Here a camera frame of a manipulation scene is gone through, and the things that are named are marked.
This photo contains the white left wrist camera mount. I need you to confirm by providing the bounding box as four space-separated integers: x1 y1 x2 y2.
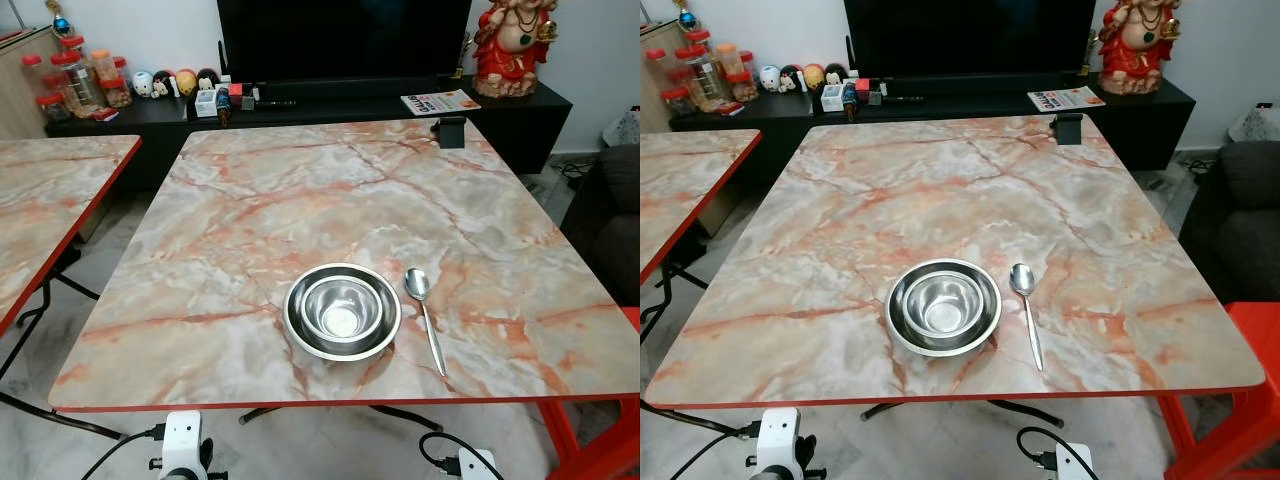
160 411 207 480
757 407 803 480

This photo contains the red table leg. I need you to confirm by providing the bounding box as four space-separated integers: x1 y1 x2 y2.
1158 397 1203 456
539 398 586 480

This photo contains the orange printed magazine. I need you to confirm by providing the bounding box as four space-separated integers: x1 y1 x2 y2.
401 89 482 116
1027 86 1107 112

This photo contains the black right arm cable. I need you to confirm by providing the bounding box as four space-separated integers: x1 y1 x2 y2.
1016 426 1063 477
417 431 473 480

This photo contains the large steel bowl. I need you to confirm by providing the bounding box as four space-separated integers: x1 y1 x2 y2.
284 263 403 362
886 258 1003 358

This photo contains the red plastic stool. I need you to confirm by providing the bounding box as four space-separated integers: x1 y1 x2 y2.
1205 300 1280 480

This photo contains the red Ganesha statue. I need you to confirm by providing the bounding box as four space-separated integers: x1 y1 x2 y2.
1098 0 1182 96
472 0 552 99

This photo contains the dark grey sofa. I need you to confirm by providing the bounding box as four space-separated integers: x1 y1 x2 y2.
1178 140 1280 306

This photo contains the black television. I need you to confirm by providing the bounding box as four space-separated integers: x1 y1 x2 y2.
843 0 1097 81
217 0 473 87

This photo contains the black folding table frame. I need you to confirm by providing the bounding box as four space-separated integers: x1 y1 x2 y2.
640 258 763 437
0 245 131 442

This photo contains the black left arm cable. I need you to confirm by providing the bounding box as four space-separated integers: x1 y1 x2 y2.
80 424 167 480
690 422 767 480

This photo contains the large red-lid plastic jar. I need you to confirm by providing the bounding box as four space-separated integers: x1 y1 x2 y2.
674 30 727 111
51 38 102 114

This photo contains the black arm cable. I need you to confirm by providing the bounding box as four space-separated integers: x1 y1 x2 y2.
80 424 167 480
690 422 767 480
417 431 473 480
1016 426 1063 477

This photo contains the white dotted pillow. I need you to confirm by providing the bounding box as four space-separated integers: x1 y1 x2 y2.
1238 102 1280 147
602 107 641 147

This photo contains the light wooden cabinet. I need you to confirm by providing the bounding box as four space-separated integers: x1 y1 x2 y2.
0 25 61 141
640 20 681 136

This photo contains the steel spoon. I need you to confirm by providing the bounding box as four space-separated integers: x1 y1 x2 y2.
404 268 448 378
1009 263 1045 372

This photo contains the small steel bowl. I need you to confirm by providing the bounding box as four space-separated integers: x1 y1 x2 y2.
301 272 384 342
904 271 985 338

